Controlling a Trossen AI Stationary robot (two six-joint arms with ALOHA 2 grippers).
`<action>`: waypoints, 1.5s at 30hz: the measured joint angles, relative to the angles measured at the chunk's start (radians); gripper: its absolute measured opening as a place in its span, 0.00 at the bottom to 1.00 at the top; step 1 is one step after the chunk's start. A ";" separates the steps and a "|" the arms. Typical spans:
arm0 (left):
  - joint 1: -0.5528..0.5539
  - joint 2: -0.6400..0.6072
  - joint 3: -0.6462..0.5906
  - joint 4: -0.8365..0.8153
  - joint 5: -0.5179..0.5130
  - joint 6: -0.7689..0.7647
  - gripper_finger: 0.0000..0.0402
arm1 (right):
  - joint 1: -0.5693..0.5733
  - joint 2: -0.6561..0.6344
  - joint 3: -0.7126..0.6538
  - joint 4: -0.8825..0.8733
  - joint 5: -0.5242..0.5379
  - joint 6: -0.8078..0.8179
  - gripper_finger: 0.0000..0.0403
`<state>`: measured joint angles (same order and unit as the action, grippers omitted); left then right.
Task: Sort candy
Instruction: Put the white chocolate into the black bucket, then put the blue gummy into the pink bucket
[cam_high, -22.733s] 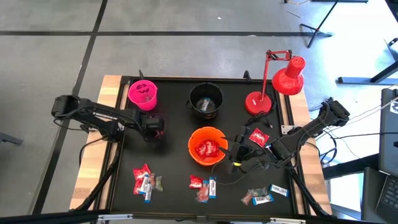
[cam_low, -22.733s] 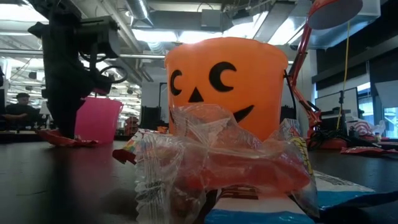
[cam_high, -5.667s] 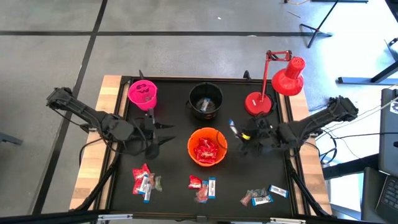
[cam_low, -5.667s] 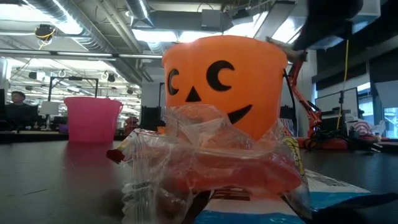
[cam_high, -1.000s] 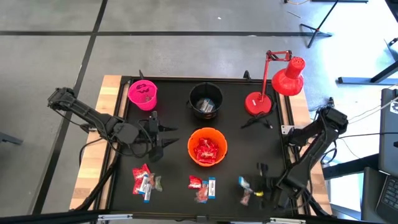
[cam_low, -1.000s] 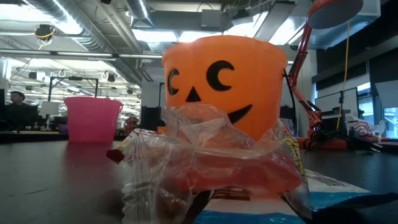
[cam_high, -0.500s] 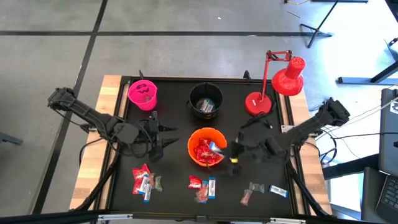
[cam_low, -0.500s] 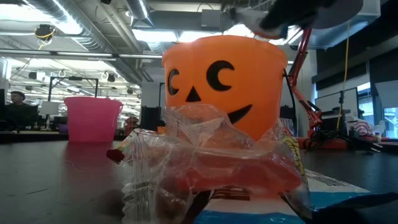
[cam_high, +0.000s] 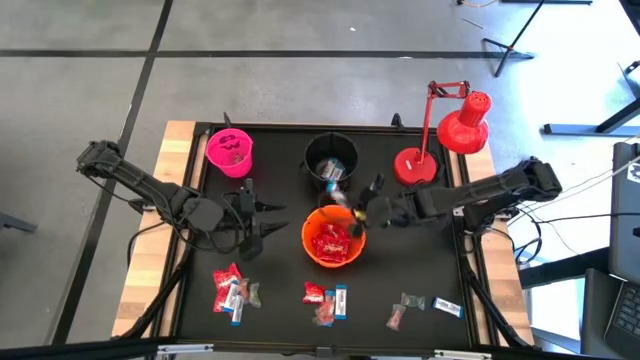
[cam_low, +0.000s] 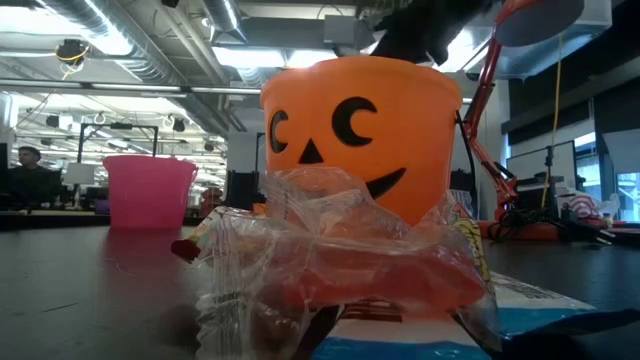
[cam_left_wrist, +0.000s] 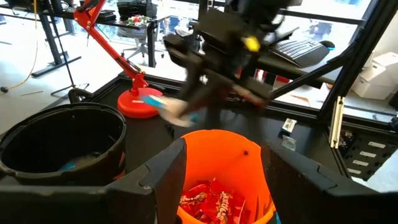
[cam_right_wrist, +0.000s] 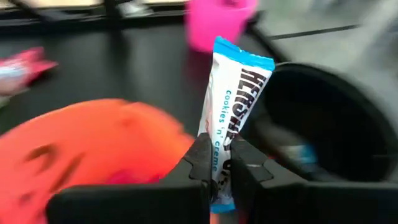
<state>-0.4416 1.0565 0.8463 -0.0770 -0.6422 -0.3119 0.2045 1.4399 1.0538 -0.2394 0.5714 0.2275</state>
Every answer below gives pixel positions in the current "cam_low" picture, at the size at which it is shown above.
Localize orange pumpkin face bucket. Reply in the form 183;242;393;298
259;54;477;229

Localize yellow cable reel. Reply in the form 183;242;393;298
54;38;91;66

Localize person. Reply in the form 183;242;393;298
7;145;64;211

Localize black equipment case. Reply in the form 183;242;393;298
227;169;266;211

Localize ceiling light panel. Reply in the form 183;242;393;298
212;45;341;70

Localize long tube light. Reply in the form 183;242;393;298
0;78;281;97

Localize red white striped bag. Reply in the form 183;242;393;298
567;193;601;220

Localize grey ceiling box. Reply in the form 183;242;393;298
323;14;359;46

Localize yellow hanging cable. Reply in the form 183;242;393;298
540;34;564;209

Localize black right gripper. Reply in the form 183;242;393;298
370;0;496;66

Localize pink plastic bucket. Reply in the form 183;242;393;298
102;154;200;231

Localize silver ceiling duct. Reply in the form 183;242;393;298
42;0;231;136

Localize black table mat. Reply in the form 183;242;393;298
0;224;640;360

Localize clear red gummy pack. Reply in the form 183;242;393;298
194;167;501;360

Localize red desk lamp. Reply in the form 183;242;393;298
462;0;586;242

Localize black lamp cable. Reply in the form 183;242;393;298
487;207;531;244

